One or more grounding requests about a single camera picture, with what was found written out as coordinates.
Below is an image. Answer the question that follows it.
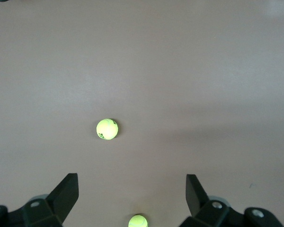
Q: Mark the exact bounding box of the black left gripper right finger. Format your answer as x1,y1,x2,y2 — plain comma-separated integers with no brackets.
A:
178,174,284,227

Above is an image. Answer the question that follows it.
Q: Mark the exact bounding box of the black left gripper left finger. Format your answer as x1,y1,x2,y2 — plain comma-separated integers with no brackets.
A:
0,173,80,227

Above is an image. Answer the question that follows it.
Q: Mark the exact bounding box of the yellow tennis ball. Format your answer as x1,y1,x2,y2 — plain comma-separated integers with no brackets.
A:
128,214,149,227
96,118,119,140

